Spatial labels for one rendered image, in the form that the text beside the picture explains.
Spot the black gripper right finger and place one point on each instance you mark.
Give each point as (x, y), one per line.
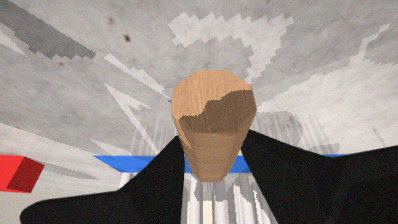
(303, 187)

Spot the blue flat strip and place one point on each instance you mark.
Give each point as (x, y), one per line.
(123, 163)

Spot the red cube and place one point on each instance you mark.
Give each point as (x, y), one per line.
(18, 173)

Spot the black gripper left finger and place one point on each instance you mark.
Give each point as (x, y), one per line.
(153, 196)

